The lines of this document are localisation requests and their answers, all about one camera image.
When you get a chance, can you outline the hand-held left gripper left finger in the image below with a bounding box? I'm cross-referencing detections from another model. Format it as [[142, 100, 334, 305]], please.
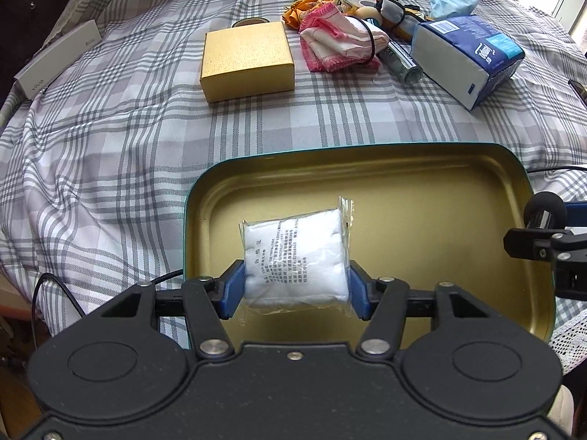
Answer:
[[98, 259, 247, 359]]

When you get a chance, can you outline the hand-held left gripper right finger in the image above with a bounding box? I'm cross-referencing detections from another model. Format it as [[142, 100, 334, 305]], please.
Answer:
[[349, 260, 491, 358]]

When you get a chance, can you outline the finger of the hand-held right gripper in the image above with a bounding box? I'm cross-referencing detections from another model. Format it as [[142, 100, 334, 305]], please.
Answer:
[[565, 201, 587, 228], [503, 227, 587, 304]]

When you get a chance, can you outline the black round soft object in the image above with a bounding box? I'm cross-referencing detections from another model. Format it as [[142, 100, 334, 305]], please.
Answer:
[[524, 192, 569, 231]]

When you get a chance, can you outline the white packet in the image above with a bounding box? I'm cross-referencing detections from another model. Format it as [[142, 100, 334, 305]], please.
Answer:
[[237, 196, 358, 319]]

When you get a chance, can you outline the teal tin tray gold inside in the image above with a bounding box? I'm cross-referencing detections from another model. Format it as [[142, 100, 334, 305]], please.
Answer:
[[182, 143, 558, 349]]

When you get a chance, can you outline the small plush toy figure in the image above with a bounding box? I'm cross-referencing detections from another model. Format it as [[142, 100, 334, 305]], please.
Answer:
[[376, 0, 432, 42]]

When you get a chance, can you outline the grey plaid bed sheet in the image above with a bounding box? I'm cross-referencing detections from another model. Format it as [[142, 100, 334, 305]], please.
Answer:
[[0, 0, 587, 377]]

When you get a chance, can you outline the blue tissue pack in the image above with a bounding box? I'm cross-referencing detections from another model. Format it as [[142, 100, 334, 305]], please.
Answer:
[[410, 15, 526, 111]]

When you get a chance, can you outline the gold cardboard box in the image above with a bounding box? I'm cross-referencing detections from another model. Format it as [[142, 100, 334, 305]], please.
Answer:
[[198, 21, 295, 104]]

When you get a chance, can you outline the blue face mask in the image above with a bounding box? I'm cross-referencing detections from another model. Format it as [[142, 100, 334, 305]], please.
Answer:
[[429, 0, 481, 21]]

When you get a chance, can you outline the pink-edged white cloth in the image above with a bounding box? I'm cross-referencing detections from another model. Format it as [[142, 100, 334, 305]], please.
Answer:
[[299, 4, 390, 74]]

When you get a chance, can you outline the teal doll cream head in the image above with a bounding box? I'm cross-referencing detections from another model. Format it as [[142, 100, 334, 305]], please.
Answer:
[[355, 2, 383, 28]]

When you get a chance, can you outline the orange embroidered pouch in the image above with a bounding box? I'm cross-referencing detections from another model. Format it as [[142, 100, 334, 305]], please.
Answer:
[[281, 0, 349, 33]]

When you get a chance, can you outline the white phone box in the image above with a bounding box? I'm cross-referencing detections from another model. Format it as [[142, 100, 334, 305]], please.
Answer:
[[14, 19, 102, 100]]

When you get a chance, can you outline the black cable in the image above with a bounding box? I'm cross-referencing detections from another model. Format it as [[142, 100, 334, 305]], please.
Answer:
[[526, 165, 587, 175], [31, 266, 184, 322]]

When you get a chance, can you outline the window frame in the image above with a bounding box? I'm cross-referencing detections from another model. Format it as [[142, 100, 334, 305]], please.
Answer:
[[550, 0, 587, 51]]

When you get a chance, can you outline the black hair tie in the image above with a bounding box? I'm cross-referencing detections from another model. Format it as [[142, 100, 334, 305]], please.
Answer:
[[358, 18, 378, 63]]

